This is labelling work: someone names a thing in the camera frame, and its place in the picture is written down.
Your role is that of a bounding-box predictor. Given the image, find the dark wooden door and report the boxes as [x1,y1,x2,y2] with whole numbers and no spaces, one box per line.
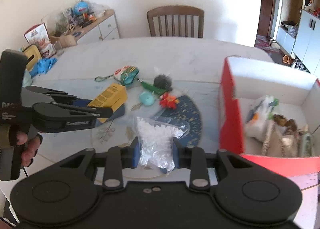
[257,0,275,37]

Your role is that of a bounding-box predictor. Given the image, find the blue cloth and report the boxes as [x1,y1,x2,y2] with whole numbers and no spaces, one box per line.
[29,58,57,78]

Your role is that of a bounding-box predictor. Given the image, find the yellow tissue box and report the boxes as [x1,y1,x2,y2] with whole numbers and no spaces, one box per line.
[22,44,42,71]

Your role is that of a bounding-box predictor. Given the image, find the red patterned door rug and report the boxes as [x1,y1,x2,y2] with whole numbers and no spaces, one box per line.
[254,35,282,54]

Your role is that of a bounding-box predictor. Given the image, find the blue globe toy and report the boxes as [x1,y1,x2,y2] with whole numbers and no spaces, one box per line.
[73,0,89,16]

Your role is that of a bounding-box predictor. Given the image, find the clear drinking glass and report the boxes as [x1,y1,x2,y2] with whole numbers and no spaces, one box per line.
[53,40,64,56]

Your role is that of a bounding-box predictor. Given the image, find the white wood sideboard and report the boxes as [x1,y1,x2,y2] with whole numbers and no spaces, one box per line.
[49,9,120,48]

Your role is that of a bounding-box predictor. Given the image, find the green embroidered pouch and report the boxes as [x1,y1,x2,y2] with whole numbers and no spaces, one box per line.
[94,65,140,88]

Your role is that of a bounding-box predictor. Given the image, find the red plush keychain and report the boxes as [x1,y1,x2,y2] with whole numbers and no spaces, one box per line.
[159,92,180,110]

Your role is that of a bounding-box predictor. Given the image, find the red white cardboard box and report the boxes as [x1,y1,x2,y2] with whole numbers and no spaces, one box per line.
[218,55,320,177]

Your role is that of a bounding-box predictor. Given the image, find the white tall cabinet unit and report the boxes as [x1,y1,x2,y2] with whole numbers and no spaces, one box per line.
[276,0,319,77]

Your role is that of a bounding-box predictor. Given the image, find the bag of white beads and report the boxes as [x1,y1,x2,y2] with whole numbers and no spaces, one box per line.
[134,116,190,174]

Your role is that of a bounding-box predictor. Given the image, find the red white snack bag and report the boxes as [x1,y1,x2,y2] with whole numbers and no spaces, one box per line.
[24,23,56,58]

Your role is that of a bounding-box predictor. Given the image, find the yellow small box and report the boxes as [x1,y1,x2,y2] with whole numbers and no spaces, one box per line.
[87,83,128,127]

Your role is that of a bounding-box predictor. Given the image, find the person's left hand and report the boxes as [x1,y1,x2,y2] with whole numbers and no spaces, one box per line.
[16,131,43,167]

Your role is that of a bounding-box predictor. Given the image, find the black pompom in bag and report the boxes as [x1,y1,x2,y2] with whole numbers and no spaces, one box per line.
[153,66,172,92]

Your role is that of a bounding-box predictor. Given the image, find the plastic bag with toys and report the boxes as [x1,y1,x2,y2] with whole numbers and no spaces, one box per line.
[245,95,280,142]

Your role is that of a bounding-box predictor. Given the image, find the teal round case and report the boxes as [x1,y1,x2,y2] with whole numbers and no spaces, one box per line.
[139,91,155,107]

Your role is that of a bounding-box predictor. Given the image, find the brown wooden chair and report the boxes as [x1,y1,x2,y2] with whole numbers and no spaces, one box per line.
[146,5,204,38]

